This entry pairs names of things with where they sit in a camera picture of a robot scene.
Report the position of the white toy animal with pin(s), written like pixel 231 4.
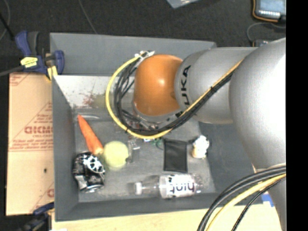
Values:
pixel 200 147

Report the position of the yellow-green ball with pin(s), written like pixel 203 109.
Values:
pixel 116 155

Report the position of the orange toy carrot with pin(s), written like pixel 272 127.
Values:
pixel 89 135

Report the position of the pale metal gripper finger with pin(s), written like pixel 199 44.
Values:
pixel 133 142
pixel 136 155

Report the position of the crushed black and white can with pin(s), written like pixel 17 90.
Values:
pixel 87 171

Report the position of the clear plastic bottle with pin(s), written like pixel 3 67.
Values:
pixel 173 186

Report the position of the black flat pouch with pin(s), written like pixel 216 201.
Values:
pixel 175 156

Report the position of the brown cardboard board red print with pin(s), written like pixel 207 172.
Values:
pixel 29 109

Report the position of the grey metal bin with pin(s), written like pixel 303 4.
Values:
pixel 79 56

